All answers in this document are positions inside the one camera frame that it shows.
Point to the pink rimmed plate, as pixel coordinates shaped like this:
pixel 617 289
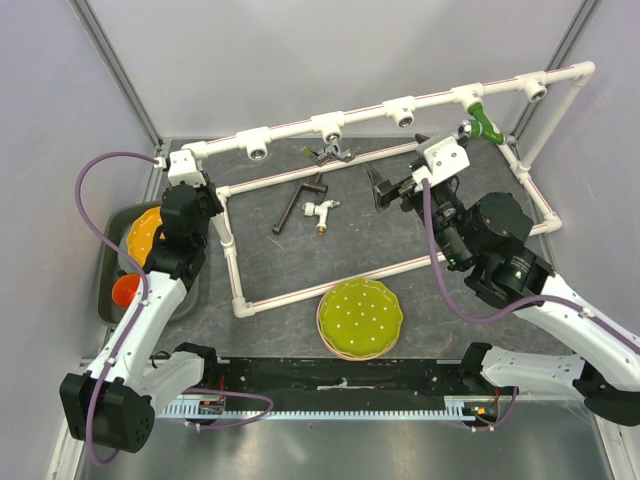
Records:
pixel 359 332

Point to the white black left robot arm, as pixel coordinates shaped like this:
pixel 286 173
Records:
pixel 116 401

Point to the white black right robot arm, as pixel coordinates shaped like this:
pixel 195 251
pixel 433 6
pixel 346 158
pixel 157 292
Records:
pixel 487 242

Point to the dark grey tray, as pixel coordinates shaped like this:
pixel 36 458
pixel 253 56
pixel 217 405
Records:
pixel 117 226

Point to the white PVC pipe frame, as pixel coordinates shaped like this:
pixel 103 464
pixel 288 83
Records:
pixel 401 110

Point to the orange dotted plate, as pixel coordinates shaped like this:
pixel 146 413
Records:
pixel 140 237

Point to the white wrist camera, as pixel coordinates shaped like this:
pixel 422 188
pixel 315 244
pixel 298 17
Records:
pixel 182 167
pixel 439 158

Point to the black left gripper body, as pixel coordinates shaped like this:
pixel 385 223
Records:
pixel 210 204

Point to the green plastic faucet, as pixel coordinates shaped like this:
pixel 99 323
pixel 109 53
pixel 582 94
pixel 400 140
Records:
pixel 480 126

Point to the grey plate under orange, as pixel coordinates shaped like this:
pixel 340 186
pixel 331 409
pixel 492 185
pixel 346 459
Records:
pixel 127 264

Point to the white plastic faucet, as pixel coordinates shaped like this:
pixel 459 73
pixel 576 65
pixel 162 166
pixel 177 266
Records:
pixel 321 211

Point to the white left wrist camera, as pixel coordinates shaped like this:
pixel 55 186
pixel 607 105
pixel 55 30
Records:
pixel 182 167

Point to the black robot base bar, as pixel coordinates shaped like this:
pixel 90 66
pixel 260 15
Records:
pixel 430 377

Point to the orange plastic cup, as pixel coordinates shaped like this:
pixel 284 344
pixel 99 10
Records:
pixel 126 289

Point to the green dotted plate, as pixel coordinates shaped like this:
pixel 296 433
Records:
pixel 359 291

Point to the chrome metal faucet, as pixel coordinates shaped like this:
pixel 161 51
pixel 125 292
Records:
pixel 331 152

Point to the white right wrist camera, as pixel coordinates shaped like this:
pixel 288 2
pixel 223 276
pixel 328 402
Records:
pixel 439 158

